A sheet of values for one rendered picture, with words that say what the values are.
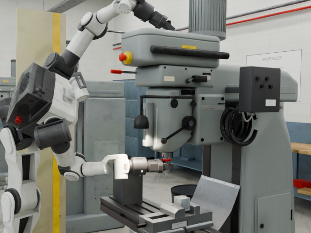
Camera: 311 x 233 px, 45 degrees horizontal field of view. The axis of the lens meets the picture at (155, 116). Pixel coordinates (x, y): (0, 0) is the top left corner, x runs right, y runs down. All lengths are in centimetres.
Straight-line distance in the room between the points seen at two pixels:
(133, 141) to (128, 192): 715
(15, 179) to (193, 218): 95
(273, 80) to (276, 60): 502
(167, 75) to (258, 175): 75
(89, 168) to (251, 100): 85
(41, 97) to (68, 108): 14
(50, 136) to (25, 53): 174
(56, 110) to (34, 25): 172
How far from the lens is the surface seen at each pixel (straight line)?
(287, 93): 236
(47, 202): 356
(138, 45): 173
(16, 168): 212
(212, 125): 194
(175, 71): 178
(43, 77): 188
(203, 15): 201
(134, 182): 221
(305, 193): 584
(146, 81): 183
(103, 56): 1172
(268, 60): 700
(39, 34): 345
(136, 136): 922
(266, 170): 215
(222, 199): 212
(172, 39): 178
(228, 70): 202
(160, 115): 180
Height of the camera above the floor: 158
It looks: 3 degrees down
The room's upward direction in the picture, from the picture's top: 1 degrees clockwise
